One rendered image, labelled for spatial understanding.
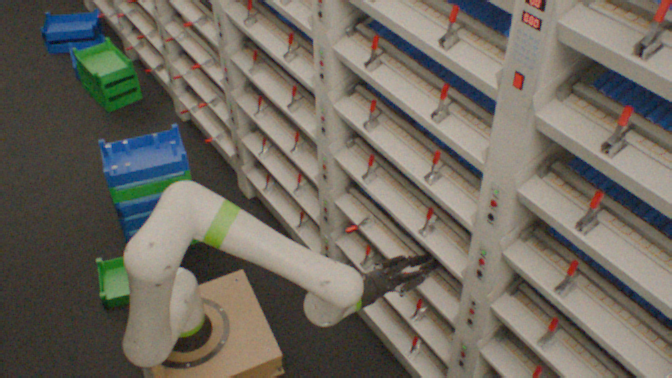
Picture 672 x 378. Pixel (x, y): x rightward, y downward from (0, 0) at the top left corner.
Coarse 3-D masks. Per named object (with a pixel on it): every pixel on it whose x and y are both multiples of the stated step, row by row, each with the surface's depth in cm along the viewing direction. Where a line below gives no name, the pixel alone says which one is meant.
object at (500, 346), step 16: (496, 336) 180; (512, 336) 179; (480, 352) 184; (496, 352) 181; (512, 352) 179; (528, 352) 176; (496, 368) 180; (512, 368) 177; (528, 368) 176; (544, 368) 172
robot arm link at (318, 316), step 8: (312, 296) 173; (304, 304) 177; (312, 304) 173; (360, 304) 180; (304, 312) 177; (312, 312) 174; (320, 312) 171; (352, 312) 180; (312, 320) 176; (320, 320) 174; (328, 320) 173; (336, 320) 175
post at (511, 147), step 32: (512, 32) 126; (544, 64) 122; (512, 128) 136; (512, 160) 140; (480, 192) 154; (512, 192) 144; (480, 224) 159; (512, 224) 151; (480, 288) 170; (480, 320) 176
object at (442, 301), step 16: (336, 192) 223; (352, 208) 221; (384, 240) 211; (400, 240) 209; (432, 272) 199; (416, 288) 203; (432, 288) 197; (448, 288) 195; (432, 304) 198; (448, 304) 192; (448, 320) 193
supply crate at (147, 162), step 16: (176, 128) 267; (112, 144) 264; (144, 144) 269; (160, 144) 271; (176, 144) 271; (112, 160) 264; (128, 160) 264; (144, 160) 264; (160, 160) 263; (176, 160) 255; (112, 176) 250; (128, 176) 252; (144, 176) 255; (160, 176) 257
